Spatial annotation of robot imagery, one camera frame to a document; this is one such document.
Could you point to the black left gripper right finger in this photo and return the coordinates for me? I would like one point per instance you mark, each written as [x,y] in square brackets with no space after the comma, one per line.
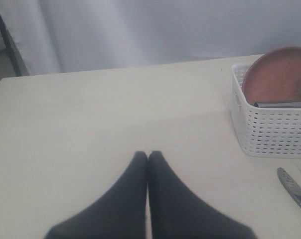
[177,213]

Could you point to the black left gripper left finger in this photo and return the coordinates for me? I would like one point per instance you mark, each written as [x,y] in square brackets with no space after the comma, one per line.
[119,214]

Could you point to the white perforated plastic basket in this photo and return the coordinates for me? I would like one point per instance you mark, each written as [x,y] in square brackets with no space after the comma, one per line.
[262,132]

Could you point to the silver table knife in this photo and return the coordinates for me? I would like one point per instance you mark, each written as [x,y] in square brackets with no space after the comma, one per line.
[290,185]

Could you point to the brown round plate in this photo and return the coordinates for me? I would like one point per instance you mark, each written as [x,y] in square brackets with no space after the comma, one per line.
[275,77]

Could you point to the silver metal cup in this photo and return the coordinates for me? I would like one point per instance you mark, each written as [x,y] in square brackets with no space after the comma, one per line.
[282,105]

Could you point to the dark metal frame post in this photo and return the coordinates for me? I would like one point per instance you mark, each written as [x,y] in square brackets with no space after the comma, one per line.
[18,68]

